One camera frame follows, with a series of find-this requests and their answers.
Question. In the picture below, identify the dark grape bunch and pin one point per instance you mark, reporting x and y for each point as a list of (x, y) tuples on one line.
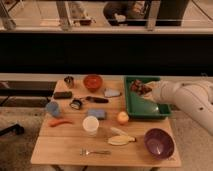
[(139, 87)]

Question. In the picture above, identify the red bowl in background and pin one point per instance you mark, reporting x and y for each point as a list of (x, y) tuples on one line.
[(85, 22)]

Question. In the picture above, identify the black rectangular block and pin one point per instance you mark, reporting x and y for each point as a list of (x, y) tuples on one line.
[(62, 95)]

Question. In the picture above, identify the small metal cup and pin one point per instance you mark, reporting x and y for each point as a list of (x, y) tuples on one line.
[(69, 80)]

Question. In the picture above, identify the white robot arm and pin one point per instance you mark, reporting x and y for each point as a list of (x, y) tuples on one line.
[(194, 98)]

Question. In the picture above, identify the black handled knife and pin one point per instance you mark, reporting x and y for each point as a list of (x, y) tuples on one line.
[(96, 99)]

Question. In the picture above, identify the orange red bowl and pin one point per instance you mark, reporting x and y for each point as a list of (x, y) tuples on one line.
[(93, 82)]

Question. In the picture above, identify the yellow banana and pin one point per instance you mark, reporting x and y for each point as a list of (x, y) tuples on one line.
[(121, 140)]

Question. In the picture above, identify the orange carrot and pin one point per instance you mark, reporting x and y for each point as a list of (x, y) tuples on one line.
[(55, 123)]

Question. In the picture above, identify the blue cup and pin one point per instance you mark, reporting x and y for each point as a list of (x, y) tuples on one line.
[(53, 109)]

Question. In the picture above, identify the seated person in background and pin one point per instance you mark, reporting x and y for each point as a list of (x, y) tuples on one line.
[(133, 11)]

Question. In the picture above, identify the silver fork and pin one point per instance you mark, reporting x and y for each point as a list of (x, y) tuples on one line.
[(85, 152)]

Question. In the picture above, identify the purple bowl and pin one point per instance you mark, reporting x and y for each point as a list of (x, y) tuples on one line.
[(159, 143)]

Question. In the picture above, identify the blue sponge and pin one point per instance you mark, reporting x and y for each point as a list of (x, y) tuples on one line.
[(98, 113)]

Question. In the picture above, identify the black tape measure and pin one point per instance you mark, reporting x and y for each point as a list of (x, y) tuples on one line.
[(76, 104)]

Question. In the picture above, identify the white plastic cup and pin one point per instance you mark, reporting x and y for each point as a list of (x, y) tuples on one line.
[(90, 125)]

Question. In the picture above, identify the green plastic tray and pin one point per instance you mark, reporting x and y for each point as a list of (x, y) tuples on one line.
[(140, 108)]

